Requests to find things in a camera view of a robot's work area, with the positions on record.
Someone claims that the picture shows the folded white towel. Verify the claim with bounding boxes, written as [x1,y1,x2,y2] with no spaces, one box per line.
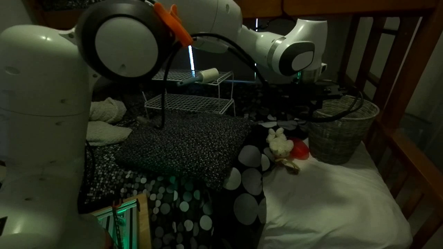
[86,121,133,147]

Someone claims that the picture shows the lint roller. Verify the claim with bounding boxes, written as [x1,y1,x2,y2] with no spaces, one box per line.
[177,68,219,86]

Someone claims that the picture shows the crumpled white towel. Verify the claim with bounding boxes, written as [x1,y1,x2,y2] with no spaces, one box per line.
[89,97,127,124]

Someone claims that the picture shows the black blanket with white dots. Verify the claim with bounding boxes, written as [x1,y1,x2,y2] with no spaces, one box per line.
[78,82,309,249]

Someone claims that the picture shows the wooden bed frame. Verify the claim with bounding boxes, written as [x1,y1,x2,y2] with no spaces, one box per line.
[239,0,443,249]

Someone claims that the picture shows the white stuffed bear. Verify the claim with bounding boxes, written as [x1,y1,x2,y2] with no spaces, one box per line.
[265,127,295,158]

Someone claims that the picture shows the white pillow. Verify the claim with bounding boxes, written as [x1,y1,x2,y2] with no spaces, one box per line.
[257,138,413,249]

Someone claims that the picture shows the woven grey basket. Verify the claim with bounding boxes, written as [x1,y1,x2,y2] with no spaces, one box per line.
[307,95,380,165]

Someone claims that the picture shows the white wire shelf rack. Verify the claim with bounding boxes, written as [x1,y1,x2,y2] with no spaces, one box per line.
[143,69,236,117]

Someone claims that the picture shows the red soft toy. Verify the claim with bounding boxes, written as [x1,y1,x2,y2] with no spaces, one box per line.
[289,137,310,160]

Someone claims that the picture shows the small brown toy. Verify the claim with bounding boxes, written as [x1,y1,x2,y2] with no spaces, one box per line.
[275,157,301,175]

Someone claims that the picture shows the black speckled cushion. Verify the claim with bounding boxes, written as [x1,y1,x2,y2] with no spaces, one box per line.
[114,110,253,191]

